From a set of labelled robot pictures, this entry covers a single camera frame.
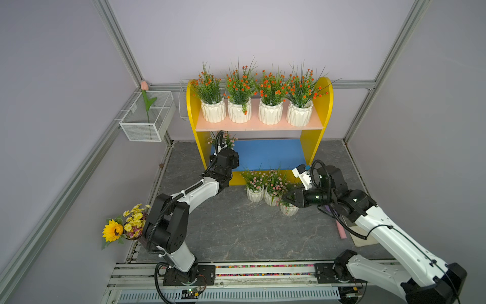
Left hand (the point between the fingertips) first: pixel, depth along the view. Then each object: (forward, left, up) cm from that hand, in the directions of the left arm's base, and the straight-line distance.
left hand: (226, 153), depth 90 cm
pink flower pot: (-1, -2, +10) cm, 10 cm away
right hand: (-27, -22, +5) cm, 35 cm away
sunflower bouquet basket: (-35, +31, +7) cm, 47 cm away
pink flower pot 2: (-15, -13, -3) cm, 20 cm away
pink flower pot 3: (-17, -21, -4) cm, 28 cm away
